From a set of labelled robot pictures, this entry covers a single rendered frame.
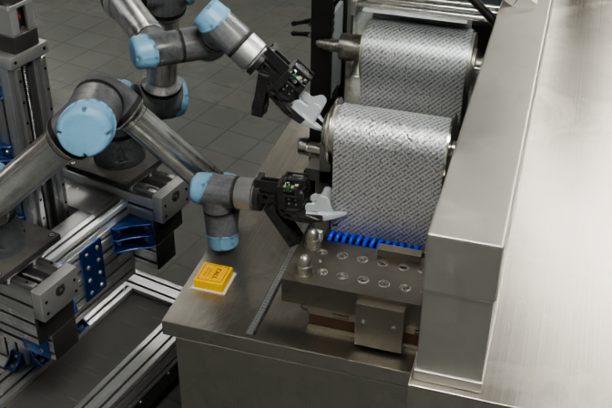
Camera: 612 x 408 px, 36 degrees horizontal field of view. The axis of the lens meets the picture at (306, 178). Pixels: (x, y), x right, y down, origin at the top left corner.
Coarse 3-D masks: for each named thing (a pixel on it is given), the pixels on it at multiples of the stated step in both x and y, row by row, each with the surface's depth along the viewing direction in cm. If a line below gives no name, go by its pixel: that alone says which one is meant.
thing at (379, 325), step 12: (360, 300) 189; (360, 312) 189; (372, 312) 188; (384, 312) 187; (396, 312) 186; (360, 324) 191; (372, 324) 190; (384, 324) 189; (396, 324) 188; (360, 336) 192; (372, 336) 191; (384, 336) 191; (396, 336) 190; (384, 348) 192; (396, 348) 191
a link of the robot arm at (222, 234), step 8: (208, 216) 213; (216, 216) 212; (224, 216) 212; (232, 216) 214; (208, 224) 214; (216, 224) 213; (224, 224) 213; (232, 224) 215; (208, 232) 216; (216, 232) 214; (224, 232) 214; (232, 232) 216; (208, 240) 218; (216, 240) 216; (224, 240) 216; (232, 240) 217; (216, 248) 217; (224, 248) 217; (232, 248) 218
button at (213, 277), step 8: (208, 264) 214; (216, 264) 214; (200, 272) 212; (208, 272) 212; (216, 272) 212; (224, 272) 212; (232, 272) 214; (200, 280) 209; (208, 280) 209; (216, 280) 209; (224, 280) 209; (200, 288) 210; (208, 288) 210; (216, 288) 209; (224, 288) 210
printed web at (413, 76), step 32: (384, 32) 210; (416, 32) 208; (448, 32) 208; (384, 64) 209; (416, 64) 207; (448, 64) 205; (384, 96) 214; (416, 96) 211; (448, 96) 209; (352, 128) 194; (384, 128) 193; (416, 128) 192; (448, 128) 191; (352, 160) 197; (384, 160) 194; (416, 160) 192
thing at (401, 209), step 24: (336, 168) 199; (336, 192) 202; (360, 192) 200; (384, 192) 199; (408, 192) 197; (432, 192) 195; (360, 216) 204; (384, 216) 202; (408, 216) 200; (432, 216) 198; (408, 240) 203
